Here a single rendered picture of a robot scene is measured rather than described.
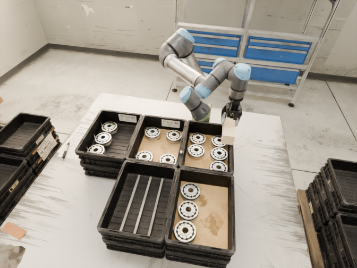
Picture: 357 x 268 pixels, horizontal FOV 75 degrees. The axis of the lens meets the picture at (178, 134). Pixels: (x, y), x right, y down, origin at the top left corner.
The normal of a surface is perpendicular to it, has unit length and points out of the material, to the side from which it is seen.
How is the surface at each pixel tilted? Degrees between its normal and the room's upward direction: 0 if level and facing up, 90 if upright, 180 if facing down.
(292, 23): 90
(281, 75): 90
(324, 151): 0
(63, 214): 0
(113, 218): 0
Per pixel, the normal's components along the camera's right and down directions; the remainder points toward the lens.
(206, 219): 0.03, -0.72
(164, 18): -0.18, 0.68
